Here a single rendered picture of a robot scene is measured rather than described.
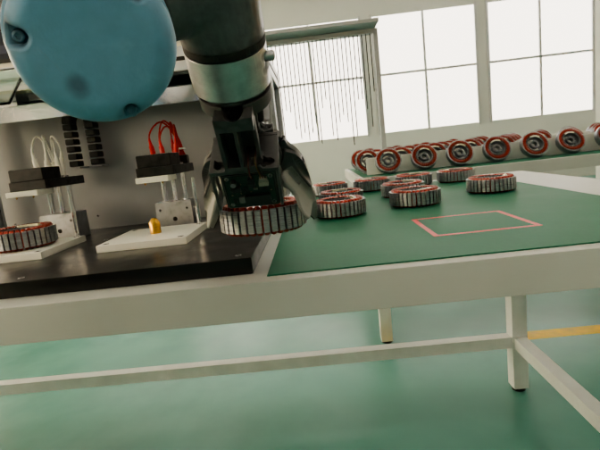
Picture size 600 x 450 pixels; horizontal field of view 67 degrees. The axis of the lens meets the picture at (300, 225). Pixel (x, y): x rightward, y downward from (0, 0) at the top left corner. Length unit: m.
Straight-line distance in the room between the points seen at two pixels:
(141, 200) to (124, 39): 0.90
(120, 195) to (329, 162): 6.20
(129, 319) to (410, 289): 0.35
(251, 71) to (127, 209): 0.76
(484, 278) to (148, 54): 0.46
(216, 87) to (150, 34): 0.20
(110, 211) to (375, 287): 0.75
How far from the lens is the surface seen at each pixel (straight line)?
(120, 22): 0.23
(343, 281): 0.55
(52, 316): 0.65
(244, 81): 0.42
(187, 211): 0.95
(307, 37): 4.48
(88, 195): 1.17
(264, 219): 0.54
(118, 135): 1.13
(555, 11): 8.27
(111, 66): 0.24
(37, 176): 0.98
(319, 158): 7.19
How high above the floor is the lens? 0.90
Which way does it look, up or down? 9 degrees down
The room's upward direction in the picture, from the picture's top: 6 degrees counter-clockwise
